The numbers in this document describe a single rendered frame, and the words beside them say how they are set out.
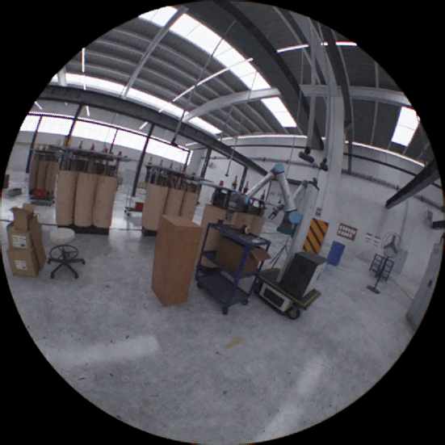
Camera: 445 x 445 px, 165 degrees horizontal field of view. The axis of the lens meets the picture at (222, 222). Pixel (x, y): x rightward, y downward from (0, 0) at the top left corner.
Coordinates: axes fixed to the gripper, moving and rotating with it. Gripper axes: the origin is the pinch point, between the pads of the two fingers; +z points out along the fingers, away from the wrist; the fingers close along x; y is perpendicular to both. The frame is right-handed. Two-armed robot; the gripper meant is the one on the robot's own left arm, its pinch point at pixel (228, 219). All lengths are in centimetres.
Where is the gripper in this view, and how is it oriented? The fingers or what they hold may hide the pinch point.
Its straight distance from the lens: 187.0
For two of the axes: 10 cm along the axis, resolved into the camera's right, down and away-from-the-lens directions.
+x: 2.9, 2.4, -9.3
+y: -9.2, -1.9, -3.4
